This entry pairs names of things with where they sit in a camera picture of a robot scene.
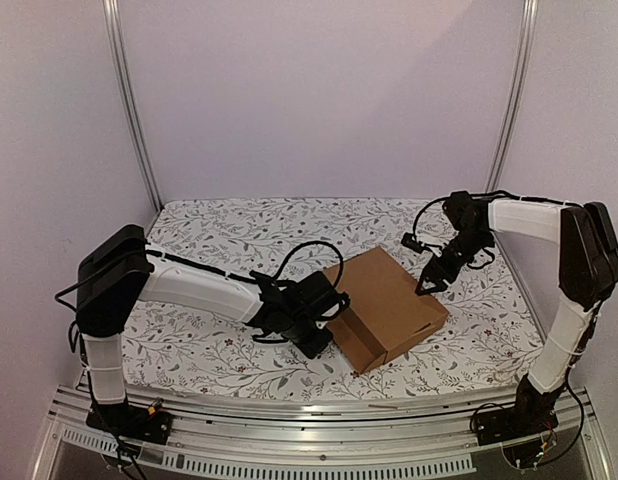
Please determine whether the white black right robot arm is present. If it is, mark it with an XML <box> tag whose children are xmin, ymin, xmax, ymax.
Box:
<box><xmin>401</xmin><ymin>190</ymin><xmax>618</xmax><ymax>436</ymax></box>

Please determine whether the floral white table mat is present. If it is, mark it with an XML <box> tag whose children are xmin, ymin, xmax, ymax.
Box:
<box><xmin>122</xmin><ymin>198</ymin><xmax>542</xmax><ymax>402</ymax></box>

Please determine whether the right aluminium frame post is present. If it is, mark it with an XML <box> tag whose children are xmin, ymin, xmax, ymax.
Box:
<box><xmin>485</xmin><ymin>0</ymin><xmax>539</xmax><ymax>191</ymax></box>

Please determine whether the left aluminium frame post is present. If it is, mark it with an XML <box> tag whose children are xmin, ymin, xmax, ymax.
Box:
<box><xmin>102</xmin><ymin>0</ymin><xmax>164</xmax><ymax>213</ymax></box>

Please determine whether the aluminium front rail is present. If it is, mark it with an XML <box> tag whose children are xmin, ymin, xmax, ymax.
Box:
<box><xmin>29</xmin><ymin>386</ymin><xmax>614</xmax><ymax>479</ymax></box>

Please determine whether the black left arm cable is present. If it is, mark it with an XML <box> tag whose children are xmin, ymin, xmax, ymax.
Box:
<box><xmin>273</xmin><ymin>239</ymin><xmax>348</xmax><ymax>291</ymax></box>

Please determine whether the brown cardboard box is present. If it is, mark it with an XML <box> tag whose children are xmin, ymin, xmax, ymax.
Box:
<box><xmin>326</xmin><ymin>247</ymin><xmax>449</xmax><ymax>375</ymax></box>

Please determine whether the aluminium frame post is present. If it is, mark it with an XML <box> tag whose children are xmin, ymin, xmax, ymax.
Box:
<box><xmin>102</xmin><ymin>0</ymin><xmax>164</xmax><ymax>213</ymax></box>
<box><xmin>485</xmin><ymin>0</ymin><xmax>539</xmax><ymax>191</ymax></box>

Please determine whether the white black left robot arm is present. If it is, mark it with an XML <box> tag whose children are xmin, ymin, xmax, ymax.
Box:
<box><xmin>54</xmin><ymin>224</ymin><xmax>350</xmax><ymax>434</ymax></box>

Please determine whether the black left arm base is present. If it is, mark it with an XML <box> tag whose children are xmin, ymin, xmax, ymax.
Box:
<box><xmin>86</xmin><ymin>399</ymin><xmax>174</xmax><ymax>445</ymax></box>

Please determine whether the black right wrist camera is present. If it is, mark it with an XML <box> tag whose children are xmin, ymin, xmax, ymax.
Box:
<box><xmin>401</xmin><ymin>232</ymin><xmax>435</xmax><ymax>254</ymax></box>

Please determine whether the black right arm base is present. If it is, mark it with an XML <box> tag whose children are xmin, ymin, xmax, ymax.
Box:
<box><xmin>469</xmin><ymin>393</ymin><xmax>558</xmax><ymax>446</ymax></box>

